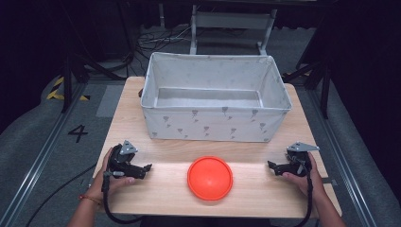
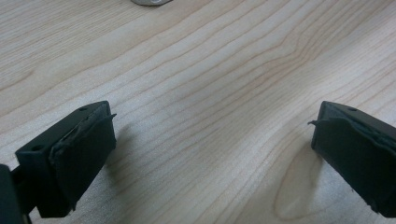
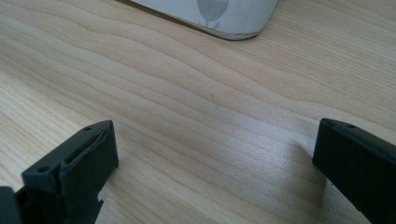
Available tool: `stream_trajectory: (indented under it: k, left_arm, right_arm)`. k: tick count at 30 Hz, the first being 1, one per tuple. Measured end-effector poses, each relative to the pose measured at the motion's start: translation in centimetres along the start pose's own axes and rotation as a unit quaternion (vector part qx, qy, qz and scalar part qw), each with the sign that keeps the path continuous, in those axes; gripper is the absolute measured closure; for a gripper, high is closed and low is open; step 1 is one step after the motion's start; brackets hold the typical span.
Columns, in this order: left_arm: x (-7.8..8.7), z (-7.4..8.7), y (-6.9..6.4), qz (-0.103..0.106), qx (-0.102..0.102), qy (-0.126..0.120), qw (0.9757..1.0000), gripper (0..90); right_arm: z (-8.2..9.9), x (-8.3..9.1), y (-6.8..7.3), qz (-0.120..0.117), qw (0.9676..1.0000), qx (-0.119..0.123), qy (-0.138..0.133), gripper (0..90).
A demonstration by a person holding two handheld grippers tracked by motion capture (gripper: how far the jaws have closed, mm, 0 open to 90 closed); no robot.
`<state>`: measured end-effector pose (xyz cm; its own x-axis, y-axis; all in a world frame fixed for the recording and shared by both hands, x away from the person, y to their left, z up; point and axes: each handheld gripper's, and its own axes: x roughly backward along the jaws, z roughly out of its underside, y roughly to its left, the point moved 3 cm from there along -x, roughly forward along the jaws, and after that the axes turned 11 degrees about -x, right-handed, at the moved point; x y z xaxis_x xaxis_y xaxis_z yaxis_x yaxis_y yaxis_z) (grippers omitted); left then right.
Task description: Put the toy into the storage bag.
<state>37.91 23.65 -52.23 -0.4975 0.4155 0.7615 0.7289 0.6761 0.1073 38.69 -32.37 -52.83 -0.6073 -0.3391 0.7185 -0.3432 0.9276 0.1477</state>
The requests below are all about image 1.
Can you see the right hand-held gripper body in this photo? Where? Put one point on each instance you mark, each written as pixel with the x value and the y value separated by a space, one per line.
pixel 298 160

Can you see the yellow black hazard tape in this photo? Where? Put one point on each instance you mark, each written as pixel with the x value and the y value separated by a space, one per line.
pixel 60 91

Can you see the white fabric storage box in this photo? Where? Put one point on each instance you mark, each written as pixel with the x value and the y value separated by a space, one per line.
pixel 214 101

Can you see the person's right hand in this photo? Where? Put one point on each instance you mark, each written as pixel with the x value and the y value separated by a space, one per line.
pixel 307 184

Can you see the black tripod stand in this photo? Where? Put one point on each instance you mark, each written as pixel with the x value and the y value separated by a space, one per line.
pixel 78 63
pixel 315 78

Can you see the grey metal stand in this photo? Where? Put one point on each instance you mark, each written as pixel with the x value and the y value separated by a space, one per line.
pixel 231 28

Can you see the orange round plate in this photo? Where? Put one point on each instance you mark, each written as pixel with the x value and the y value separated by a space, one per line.
pixel 210 178

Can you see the person's left hand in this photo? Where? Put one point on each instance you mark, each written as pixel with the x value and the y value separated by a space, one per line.
pixel 107 181

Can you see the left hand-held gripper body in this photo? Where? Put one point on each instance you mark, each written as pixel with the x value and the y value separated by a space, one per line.
pixel 121 159

